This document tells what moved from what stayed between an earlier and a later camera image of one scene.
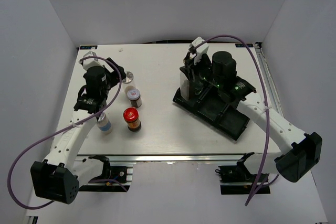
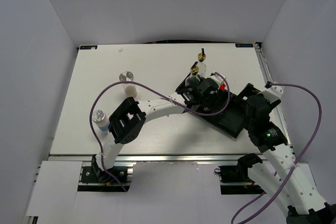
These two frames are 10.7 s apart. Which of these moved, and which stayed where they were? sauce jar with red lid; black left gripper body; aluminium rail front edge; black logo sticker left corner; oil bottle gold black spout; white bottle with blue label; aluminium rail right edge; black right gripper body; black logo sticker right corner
Moved: oil bottle gold black spout; black right gripper body; black left gripper body; sauce jar with red lid
Stayed: white bottle with blue label; black logo sticker left corner; aluminium rail right edge; black logo sticker right corner; aluminium rail front edge
